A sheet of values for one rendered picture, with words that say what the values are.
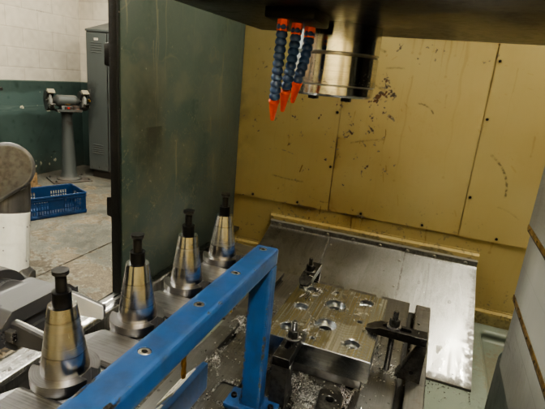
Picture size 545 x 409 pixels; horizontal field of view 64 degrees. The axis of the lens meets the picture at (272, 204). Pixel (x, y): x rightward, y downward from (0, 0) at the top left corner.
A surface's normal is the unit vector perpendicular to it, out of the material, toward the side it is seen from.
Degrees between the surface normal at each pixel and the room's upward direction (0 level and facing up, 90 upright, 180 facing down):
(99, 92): 90
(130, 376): 0
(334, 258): 25
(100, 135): 90
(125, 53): 90
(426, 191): 90
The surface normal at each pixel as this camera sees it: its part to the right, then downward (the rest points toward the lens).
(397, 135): -0.36, 0.23
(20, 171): 0.55, 0.10
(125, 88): 0.93, 0.18
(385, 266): -0.07, -0.78
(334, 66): -0.07, 0.27
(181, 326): 0.09, -0.96
